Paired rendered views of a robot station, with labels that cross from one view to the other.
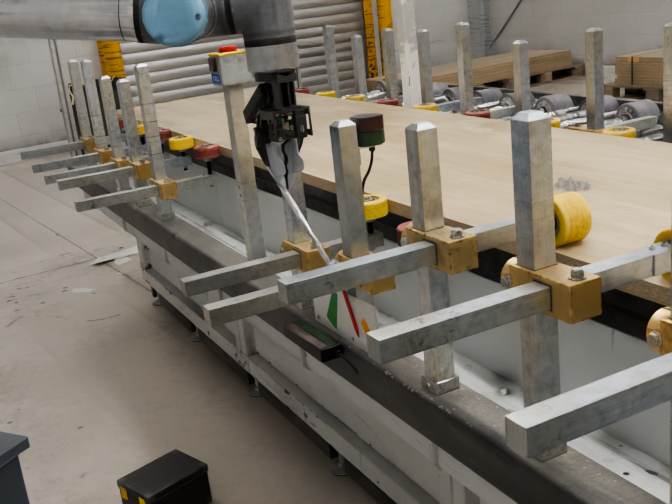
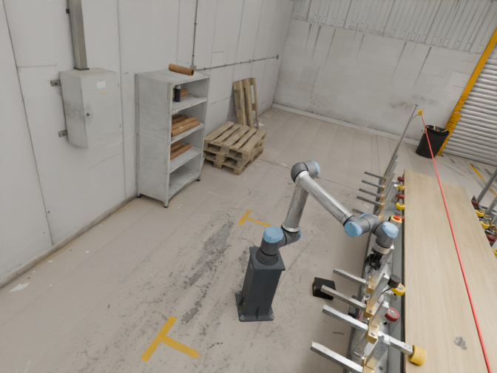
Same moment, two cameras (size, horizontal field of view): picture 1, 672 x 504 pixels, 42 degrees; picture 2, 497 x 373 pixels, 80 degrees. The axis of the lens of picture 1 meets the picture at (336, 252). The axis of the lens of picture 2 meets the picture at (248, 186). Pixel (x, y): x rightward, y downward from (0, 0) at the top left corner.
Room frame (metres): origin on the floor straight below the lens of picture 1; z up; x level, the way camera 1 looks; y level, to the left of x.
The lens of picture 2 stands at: (-0.05, -0.38, 2.25)
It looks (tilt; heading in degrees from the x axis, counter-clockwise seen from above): 29 degrees down; 46
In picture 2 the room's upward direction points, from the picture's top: 11 degrees clockwise
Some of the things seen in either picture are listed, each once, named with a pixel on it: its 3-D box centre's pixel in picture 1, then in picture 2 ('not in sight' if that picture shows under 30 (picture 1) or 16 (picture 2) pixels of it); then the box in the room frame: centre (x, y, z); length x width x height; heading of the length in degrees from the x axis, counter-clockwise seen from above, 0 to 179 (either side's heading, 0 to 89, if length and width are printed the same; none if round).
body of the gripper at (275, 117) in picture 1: (280, 106); (376, 257); (1.54, 0.07, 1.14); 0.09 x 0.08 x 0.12; 26
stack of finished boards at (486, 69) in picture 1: (470, 72); not in sight; (9.77, -1.70, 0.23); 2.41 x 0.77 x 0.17; 123
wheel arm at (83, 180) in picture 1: (126, 172); (377, 204); (2.80, 0.64, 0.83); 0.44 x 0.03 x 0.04; 116
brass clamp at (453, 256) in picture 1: (437, 245); (372, 329); (1.26, -0.15, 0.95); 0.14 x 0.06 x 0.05; 26
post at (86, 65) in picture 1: (97, 124); (388, 178); (3.31, 0.83, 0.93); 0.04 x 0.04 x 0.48; 26
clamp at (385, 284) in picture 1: (364, 269); (370, 308); (1.49, -0.05, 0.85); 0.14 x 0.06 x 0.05; 26
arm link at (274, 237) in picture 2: not in sight; (272, 239); (1.43, 0.78, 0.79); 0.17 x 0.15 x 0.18; 176
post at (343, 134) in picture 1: (355, 252); (371, 302); (1.51, -0.04, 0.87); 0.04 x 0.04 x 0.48; 26
